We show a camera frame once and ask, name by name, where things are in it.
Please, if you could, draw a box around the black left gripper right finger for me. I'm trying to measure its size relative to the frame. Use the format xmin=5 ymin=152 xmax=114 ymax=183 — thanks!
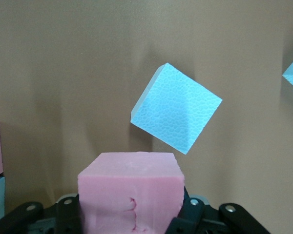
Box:
xmin=167 ymin=186 xmax=271 ymax=234

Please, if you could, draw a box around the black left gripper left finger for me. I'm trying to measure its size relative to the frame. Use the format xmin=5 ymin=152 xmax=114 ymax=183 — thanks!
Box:
xmin=0 ymin=194 xmax=84 ymax=234

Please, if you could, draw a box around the brown table cover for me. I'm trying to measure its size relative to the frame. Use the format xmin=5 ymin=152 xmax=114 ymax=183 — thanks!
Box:
xmin=0 ymin=0 xmax=293 ymax=234

